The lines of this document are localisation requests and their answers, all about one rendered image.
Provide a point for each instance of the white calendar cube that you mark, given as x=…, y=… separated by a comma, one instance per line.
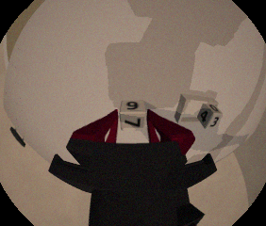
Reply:
x=209, y=116
x=132, y=115

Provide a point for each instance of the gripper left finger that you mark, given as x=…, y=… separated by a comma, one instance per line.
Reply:
x=97, y=130

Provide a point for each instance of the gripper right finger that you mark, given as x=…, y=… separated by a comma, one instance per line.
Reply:
x=168, y=131

